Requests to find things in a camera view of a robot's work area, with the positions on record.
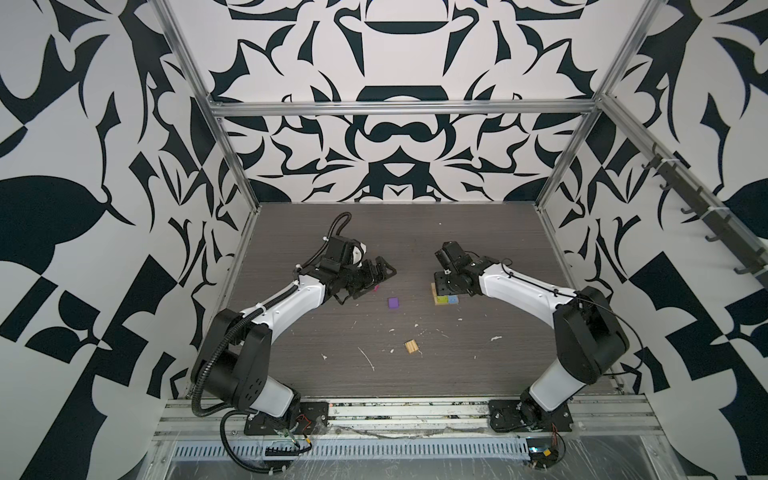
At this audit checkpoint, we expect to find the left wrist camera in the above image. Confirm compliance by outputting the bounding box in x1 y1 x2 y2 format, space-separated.
350 240 367 265

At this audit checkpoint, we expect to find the green circuit board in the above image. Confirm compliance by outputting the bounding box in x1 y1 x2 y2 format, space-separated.
526 437 567 470

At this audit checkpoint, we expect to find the white slotted cable duct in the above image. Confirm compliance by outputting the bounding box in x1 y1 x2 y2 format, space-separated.
172 437 530 461

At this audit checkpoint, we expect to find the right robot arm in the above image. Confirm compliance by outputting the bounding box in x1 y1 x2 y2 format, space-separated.
434 241 630 433

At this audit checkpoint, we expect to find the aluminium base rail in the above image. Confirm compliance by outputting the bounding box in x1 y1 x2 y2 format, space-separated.
153 395 663 441

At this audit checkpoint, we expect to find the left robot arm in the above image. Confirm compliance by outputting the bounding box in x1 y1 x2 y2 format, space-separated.
189 235 397 423

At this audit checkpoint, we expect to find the small natural wood block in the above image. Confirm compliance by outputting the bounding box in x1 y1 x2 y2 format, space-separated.
405 340 419 354

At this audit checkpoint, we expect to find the black wall hook rack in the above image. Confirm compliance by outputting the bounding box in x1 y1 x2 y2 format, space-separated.
643 142 767 290

